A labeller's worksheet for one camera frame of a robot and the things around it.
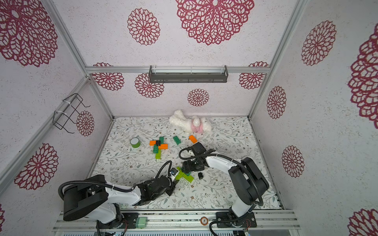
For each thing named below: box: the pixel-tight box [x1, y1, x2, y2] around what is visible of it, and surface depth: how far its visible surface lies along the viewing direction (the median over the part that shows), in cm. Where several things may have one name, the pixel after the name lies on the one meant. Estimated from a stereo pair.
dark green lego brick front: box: [153, 144, 159, 154], surface depth 100 cm
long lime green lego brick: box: [155, 149, 162, 160], surface depth 99 cm
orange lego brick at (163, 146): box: [158, 143, 168, 150], surface depth 102 cm
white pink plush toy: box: [169, 109, 212, 134], surface depth 106 cm
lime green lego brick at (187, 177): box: [179, 169, 194, 183], surface depth 89 cm
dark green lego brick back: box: [172, 135, 182, 145], surface depth 107 cm
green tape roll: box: [129, 137, 141, 148], surface depth 102 cm
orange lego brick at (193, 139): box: [188, 134, 198, 144], surface depth 108 cm
